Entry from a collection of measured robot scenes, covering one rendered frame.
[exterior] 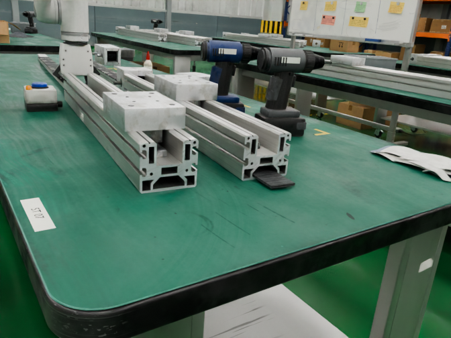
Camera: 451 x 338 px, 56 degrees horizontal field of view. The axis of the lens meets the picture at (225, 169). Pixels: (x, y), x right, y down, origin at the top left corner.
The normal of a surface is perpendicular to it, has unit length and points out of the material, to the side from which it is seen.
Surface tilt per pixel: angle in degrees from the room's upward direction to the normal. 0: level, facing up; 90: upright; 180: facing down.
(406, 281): 90
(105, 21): 90
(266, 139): 90
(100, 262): 0
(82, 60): 91
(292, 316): 0
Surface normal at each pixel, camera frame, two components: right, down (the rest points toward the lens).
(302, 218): 0.07, -0.94
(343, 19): -0.83, 0.13
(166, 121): 0.46, 0.32
